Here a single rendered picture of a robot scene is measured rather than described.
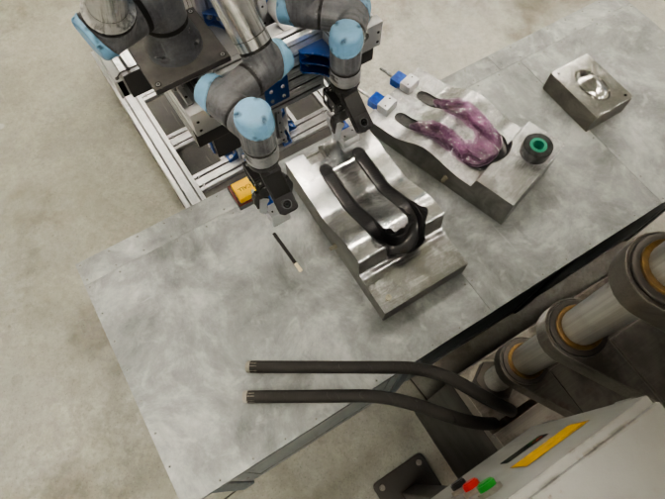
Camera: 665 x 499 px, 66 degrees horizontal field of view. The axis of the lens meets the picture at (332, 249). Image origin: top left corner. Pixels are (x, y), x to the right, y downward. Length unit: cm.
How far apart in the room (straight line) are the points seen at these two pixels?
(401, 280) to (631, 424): 75
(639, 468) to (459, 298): 79
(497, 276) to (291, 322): 56
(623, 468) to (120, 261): 125
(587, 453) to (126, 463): 181
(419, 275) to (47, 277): 173
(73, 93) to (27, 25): 60
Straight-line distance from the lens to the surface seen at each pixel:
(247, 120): 102
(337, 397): 124
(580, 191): 167
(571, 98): 178
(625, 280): 70
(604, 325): 82
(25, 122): 308
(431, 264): 136
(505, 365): 113
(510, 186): 146
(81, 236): 259
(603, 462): 70
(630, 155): 180
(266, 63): 114
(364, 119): 134
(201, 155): 236
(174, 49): 149
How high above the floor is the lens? 210
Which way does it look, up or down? 66 degrees down
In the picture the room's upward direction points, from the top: straight up
